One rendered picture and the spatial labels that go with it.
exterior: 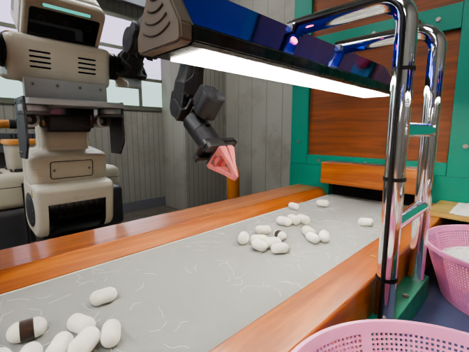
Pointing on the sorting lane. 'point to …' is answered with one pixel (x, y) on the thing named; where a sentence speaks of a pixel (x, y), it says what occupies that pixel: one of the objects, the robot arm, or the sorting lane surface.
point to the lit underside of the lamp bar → (218, 62)
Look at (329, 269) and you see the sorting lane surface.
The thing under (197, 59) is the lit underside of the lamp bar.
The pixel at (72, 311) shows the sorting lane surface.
